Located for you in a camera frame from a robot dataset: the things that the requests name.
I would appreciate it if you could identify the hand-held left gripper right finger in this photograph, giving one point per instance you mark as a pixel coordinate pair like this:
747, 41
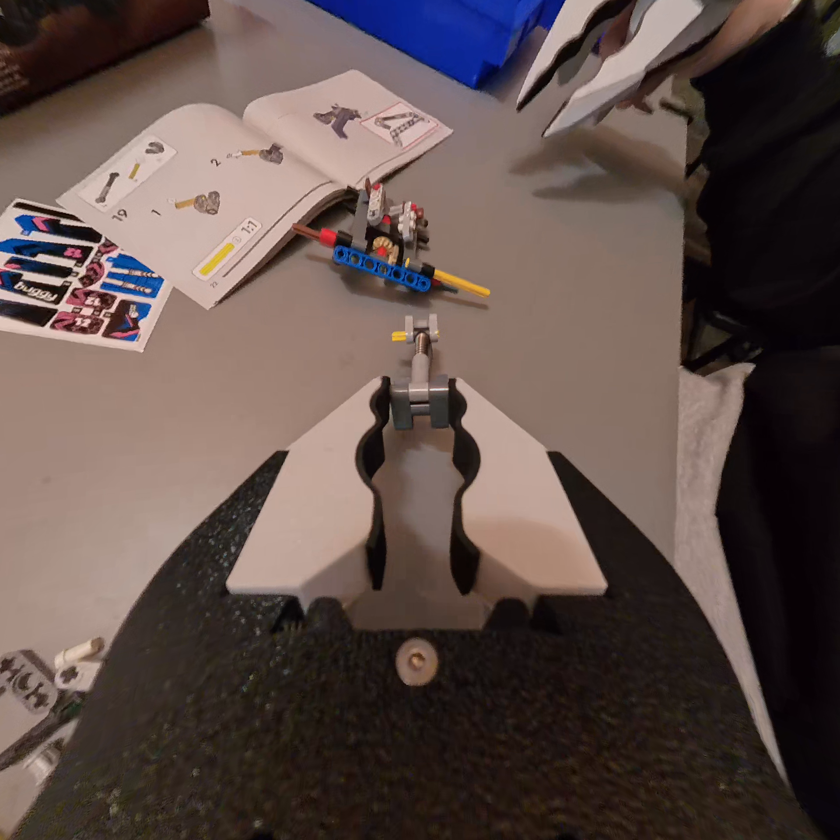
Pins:
525, 525

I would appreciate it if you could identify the open instruction booklet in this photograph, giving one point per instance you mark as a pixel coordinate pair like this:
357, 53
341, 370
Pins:
262, 190

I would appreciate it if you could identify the lego chassis with blue beam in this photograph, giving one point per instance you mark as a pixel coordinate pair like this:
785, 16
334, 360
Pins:
387, 256

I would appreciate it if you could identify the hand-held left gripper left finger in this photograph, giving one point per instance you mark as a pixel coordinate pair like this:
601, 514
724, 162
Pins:
308, 512

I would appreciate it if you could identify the small grey lego assembly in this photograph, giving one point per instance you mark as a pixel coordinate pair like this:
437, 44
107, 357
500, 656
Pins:
420, 397

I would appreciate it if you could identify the person's black clothing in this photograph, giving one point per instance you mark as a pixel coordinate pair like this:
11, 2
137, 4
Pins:
787, 459

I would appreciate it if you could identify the black office chair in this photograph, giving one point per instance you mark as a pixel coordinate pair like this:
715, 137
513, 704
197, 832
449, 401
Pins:
718, 321

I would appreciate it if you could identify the dark cardboard lego box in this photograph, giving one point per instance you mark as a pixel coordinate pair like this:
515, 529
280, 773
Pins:
79, 46

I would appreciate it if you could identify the pile of loose lego pieces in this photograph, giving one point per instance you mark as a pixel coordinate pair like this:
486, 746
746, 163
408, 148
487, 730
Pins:
29, 682

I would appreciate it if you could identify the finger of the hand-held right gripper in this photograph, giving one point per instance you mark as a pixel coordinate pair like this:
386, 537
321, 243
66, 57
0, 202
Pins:
571, 33
649, 46

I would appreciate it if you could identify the sticker sheet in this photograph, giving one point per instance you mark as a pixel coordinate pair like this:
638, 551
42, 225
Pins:
65, 275

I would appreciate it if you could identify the person's right hand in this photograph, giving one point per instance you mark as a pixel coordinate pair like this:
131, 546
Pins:
741, 33

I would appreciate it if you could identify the blue plastic bin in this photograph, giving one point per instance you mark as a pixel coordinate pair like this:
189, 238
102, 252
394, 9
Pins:
446, 33

